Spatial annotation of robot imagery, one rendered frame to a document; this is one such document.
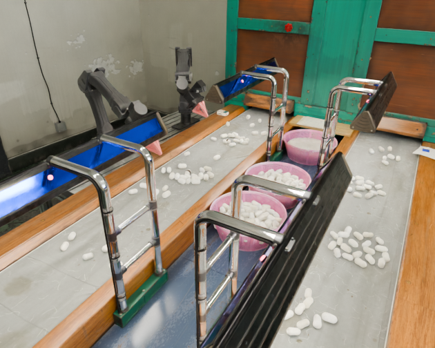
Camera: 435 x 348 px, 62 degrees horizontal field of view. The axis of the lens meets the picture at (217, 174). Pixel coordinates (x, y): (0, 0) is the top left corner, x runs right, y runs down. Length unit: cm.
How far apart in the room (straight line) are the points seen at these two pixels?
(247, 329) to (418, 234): 93
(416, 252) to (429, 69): 103
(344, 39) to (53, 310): 172
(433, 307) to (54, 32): 320
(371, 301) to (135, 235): 72
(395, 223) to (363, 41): 98
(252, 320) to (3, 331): 70
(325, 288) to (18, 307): 80
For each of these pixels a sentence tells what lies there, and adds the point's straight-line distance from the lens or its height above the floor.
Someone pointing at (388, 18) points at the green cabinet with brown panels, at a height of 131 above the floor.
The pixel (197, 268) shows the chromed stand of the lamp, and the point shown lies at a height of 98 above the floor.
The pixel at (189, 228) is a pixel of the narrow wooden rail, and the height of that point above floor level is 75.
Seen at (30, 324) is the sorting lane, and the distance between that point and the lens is 105.
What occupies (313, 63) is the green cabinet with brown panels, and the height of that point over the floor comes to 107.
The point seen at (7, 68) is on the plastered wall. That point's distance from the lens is 332.
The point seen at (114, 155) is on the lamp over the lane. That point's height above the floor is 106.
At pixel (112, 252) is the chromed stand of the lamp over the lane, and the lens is 89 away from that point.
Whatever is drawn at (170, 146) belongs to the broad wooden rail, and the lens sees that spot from 173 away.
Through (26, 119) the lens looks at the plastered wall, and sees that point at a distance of 344.
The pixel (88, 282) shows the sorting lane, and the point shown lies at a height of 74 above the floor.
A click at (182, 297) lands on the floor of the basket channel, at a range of 109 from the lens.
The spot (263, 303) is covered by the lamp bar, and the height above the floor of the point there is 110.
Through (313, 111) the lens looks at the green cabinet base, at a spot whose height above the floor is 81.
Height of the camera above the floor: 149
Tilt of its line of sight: 29 degrees down
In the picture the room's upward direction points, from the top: 1 degrees clockwise
